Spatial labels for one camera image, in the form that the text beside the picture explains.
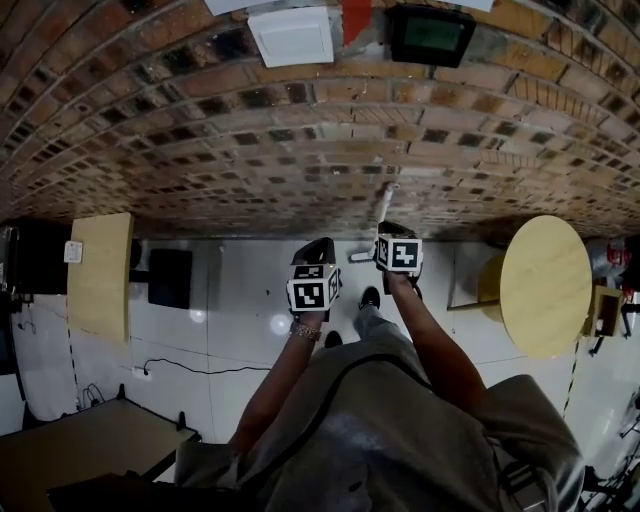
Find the person's grey clothing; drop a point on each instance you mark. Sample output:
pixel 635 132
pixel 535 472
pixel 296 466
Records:
pixel 380 440

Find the white card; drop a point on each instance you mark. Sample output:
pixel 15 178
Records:
pixel 73 251

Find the black stool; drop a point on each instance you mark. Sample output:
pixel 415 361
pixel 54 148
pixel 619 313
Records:
pixel 170 277

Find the metal wristwatch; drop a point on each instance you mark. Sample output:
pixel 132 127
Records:
pixel 306 331

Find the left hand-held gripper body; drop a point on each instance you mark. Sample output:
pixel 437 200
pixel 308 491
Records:
pixel 314 292

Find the white power strip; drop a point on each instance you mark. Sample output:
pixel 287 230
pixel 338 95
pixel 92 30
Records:
pixel 142 374

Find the white paper sheet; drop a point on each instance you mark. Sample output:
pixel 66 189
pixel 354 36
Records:
pixel 227 5

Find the black-framed wooden desk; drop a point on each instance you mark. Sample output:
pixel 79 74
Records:
pixel 85 445

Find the black wall display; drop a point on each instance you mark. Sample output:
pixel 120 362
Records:
pixel 431 35

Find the person's left forearm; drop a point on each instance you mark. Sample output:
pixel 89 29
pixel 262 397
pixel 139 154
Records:
pixel 272 380

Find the black cabinet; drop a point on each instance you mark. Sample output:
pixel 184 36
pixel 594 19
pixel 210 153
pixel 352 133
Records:
pixel 35 260

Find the wooden box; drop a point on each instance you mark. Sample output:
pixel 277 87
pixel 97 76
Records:
pixel 605 310

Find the rectangular wooden table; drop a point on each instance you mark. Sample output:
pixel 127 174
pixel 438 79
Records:
pixel 100 280

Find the red wall sticker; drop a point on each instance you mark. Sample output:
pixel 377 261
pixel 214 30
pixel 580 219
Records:
pixel 356 20

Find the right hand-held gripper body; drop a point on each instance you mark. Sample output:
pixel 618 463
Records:
pixel 402 255

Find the person's right forearm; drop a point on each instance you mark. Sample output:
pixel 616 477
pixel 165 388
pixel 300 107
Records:
pixel 435 345

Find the person's black shoe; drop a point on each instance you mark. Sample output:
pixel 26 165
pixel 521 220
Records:
pixel 370 297
pixel 333 339

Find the round wooden table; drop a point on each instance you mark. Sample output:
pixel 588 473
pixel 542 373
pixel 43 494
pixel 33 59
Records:
pixel 545 285

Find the white wall switch panel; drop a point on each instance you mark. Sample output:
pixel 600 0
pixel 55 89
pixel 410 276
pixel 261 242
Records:
pixel 292 37

